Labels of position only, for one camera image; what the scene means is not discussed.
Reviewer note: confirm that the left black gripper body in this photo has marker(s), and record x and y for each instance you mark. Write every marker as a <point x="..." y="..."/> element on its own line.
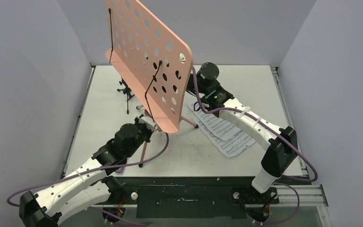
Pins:
<point x="145" y="133"/>

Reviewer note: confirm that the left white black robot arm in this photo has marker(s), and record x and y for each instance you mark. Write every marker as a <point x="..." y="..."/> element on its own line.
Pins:
<point x="88" y="185"/>

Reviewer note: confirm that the black microphone shock-mount stand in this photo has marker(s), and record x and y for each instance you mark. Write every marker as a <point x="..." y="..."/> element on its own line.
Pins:
<point x="126" y="91"/>

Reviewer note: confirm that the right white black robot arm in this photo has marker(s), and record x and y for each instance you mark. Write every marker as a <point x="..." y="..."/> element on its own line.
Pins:
<point x="279" y="144"/>

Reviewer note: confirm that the aluminium frame rail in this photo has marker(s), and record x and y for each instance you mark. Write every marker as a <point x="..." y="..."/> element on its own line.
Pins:
<point x="130" y="196"/>

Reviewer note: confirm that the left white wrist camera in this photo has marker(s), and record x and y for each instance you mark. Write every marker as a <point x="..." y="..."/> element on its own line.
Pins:
<point x="150" y="124"/>

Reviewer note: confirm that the pink folding music stand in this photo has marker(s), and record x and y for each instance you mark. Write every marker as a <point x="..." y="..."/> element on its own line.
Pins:
<point x="153" y="60"/>

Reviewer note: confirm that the purple glitter microphone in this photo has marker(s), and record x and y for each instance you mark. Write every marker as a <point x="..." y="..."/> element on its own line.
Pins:
<point x="120" y="170"/>

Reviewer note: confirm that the sheet music page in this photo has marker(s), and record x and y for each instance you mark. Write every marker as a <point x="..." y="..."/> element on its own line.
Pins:
<point x="231" y="147"/>
<point x="220" y="128"/>

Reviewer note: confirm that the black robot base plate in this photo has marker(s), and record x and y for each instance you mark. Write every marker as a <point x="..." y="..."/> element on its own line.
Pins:
<point x="147" y="210"/>

